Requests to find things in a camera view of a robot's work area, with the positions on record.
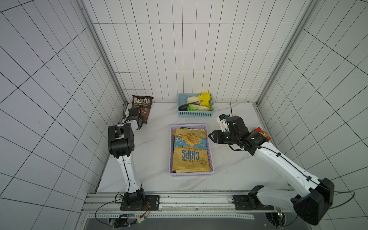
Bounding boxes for blue kettle cooked chips bag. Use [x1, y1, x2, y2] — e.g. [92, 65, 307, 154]
[172, 128, 211, 173]

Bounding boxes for purple perforated basket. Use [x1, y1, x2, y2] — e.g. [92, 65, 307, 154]
[169, 124, 214, 176]

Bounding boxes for toy eggplant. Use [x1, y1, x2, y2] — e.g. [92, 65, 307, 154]
[179, 103, 190, 111]

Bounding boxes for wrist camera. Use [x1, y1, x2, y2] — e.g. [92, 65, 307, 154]
[217, 114, 229, 132]
[128, 108, 140, 117]

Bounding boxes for light blue perforated basket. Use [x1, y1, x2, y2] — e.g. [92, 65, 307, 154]
[177, 93, 214, 117]

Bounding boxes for white toy cabbage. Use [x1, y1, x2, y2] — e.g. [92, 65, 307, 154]
[187, 96, 202, 104]

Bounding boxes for red snack packet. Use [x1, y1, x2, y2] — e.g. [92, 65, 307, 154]
[254, 127, 272, 141]

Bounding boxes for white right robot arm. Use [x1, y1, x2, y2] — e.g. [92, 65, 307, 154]
[209, 114, 334, 225]

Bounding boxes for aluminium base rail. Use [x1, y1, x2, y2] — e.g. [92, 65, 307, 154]
[76, 191, 311, 230]

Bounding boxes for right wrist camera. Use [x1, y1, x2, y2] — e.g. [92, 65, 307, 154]
[217, 114, 229, 132]

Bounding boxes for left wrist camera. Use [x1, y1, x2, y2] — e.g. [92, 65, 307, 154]
[128, 108, 140, 117]

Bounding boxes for yellow toy cabbage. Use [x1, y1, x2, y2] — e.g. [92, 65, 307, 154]
[198, 93, 211, 110]

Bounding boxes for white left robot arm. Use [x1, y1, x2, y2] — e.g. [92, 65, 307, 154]
[108, 116, 160, 211]

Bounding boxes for green toy napa cabbage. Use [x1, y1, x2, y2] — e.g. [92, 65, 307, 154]
[187, 103, 210, 111]

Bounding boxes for brown Kettle chips bag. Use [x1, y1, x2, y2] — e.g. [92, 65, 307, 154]
[132, 95, 153, 124]

